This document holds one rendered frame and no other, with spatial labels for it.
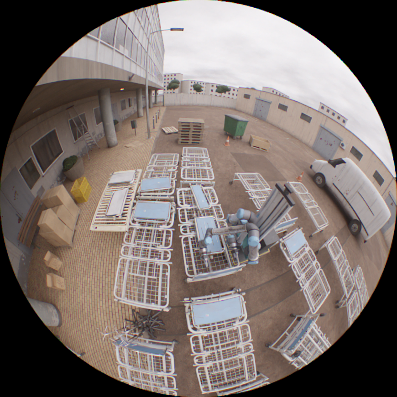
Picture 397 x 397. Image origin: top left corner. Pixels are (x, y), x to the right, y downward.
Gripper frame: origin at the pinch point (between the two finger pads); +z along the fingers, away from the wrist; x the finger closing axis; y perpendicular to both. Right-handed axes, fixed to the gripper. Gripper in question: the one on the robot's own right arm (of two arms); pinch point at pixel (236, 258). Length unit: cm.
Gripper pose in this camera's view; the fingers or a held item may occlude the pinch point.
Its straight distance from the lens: 178.1
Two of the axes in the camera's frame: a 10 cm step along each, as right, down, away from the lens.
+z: 1.6, 8.4, -5.2
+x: -1.2, 5.4, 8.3
